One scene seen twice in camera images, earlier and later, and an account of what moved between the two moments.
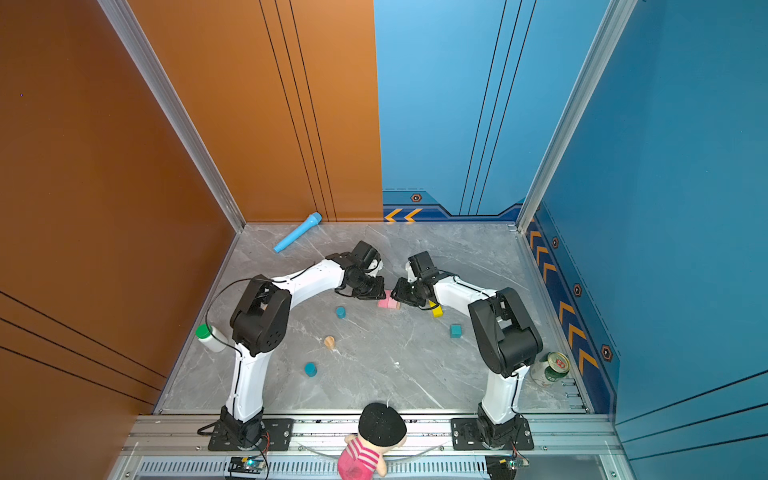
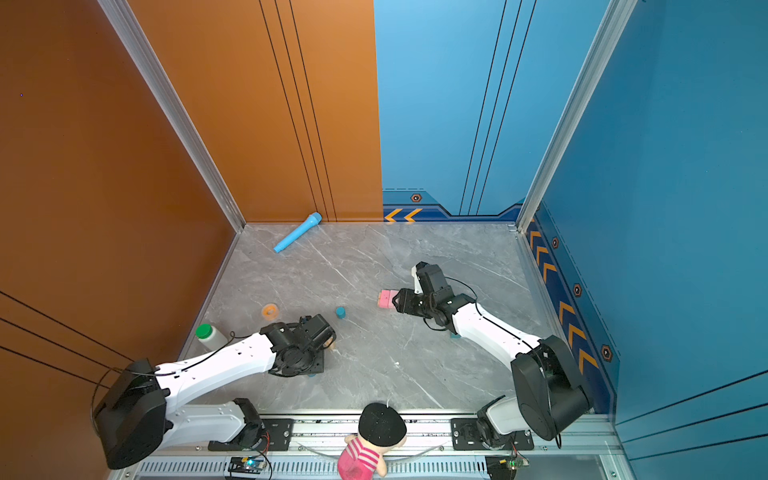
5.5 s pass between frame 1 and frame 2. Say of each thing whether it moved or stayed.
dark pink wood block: stayed
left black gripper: moved
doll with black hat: stayed
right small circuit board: stayed
